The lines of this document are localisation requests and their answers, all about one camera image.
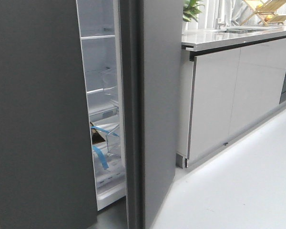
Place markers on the wooden dish rack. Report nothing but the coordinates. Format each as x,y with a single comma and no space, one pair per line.
262,9

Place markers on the blue tape strip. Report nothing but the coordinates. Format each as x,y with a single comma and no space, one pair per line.
101,149

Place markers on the green potted plant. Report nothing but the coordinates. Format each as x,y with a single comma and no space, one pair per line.
191,10

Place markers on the right white cabinet door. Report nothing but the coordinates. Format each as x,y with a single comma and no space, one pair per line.
259,83

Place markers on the white cabinet door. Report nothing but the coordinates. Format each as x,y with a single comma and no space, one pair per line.
259,83
214,86

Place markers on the steel kitchen faucet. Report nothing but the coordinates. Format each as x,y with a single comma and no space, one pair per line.
219,23

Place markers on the steel kitchen sink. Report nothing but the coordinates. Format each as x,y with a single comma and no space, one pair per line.
236,30

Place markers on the left white cabinet door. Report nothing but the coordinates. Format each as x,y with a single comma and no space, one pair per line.
214,86

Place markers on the brown cardboard box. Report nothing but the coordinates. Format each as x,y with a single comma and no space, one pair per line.
95,135

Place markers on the clear plastic fridge drawer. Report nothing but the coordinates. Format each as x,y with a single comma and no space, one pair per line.
113,141

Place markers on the grey kitchen countertop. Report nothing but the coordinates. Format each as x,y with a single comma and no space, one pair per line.
206,39

